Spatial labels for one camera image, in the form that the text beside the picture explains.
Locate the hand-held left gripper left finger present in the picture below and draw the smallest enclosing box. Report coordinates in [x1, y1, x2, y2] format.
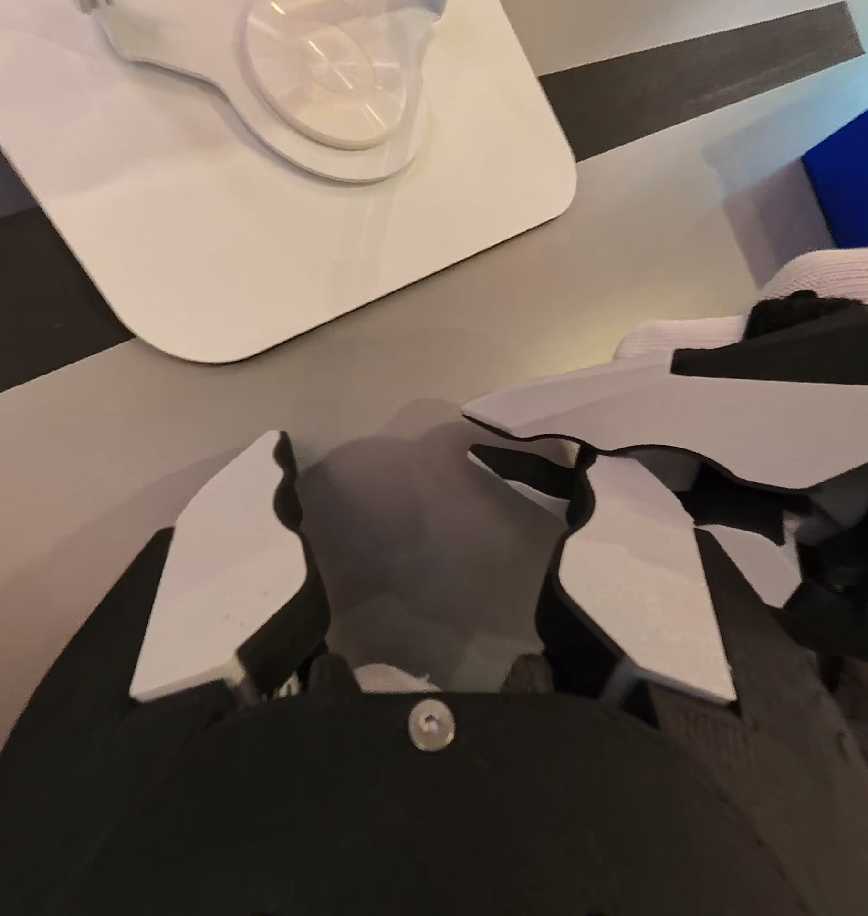
[129, 429, 331, 706]

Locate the dark grey mat strip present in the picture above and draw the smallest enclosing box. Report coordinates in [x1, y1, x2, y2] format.
[0, 0, 866, 403]

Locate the white square board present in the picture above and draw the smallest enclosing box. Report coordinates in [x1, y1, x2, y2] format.
[0, 0, 578, 366]

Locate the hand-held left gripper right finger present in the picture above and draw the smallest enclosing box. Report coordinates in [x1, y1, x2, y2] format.
[534, 447, 739, 706]

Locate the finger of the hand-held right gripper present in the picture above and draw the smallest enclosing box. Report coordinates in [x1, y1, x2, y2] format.
[470, 444, 800, 609]
[462, 351, 868, 491]

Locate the blue box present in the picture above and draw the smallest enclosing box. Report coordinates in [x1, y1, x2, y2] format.
[801, 123, 868, 251]

